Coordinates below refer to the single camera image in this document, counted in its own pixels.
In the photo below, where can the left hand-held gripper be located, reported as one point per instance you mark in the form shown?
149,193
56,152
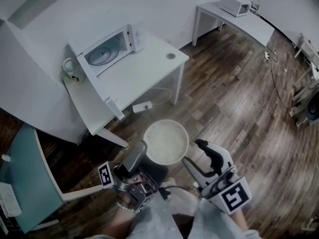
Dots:
132,185

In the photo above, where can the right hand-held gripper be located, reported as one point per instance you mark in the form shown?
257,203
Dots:
229,193

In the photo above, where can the white bowl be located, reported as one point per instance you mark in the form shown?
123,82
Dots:
166,142

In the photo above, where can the white microwave with door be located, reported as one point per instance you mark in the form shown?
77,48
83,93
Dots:
82,47

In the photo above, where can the person's right forearm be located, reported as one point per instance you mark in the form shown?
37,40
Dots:
241,221

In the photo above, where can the person's left forearm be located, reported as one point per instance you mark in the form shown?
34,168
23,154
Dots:
119,223

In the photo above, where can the white power strip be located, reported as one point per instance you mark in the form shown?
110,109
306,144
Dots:
142,107

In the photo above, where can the person's light trousers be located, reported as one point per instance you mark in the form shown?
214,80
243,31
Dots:
159,220

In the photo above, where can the white rectangular bar device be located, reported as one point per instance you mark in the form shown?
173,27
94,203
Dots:
115,108

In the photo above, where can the white table with round grommet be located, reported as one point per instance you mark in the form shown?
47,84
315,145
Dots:
139,73

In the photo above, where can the white mug with cartoon print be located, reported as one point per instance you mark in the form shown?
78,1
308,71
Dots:
74,75

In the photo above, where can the glass turntable plate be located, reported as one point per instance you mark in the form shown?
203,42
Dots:
103,55

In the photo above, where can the dark round speaker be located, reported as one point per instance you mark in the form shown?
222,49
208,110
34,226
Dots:
313,107

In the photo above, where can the white stand base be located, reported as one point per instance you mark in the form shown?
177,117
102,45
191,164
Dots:
311,225

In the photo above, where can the small white floor socket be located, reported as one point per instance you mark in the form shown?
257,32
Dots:
267,55

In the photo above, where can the small white block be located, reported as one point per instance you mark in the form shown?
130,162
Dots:
6,157

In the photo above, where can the long white table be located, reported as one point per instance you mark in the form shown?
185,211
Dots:
239,24

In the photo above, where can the white keyboard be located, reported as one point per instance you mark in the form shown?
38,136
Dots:
8,199

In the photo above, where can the white slatted rack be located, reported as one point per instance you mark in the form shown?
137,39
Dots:
307,47

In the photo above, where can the small white oven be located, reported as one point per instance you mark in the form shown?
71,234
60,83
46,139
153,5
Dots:
231,5

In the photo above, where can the wooden frame stand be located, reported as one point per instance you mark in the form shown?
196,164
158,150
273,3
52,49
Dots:
300,93

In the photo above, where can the teal desk with white frame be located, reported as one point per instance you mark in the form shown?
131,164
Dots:
27,173

